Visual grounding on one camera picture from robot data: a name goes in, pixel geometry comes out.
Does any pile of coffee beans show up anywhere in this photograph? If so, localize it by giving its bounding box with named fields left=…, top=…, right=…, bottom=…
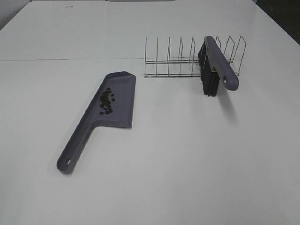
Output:
left=99, top=87, right=115, bottom=115

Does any metal wire dish rack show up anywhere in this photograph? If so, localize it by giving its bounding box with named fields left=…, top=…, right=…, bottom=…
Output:
left=143, top=36, right=247, bottom=78

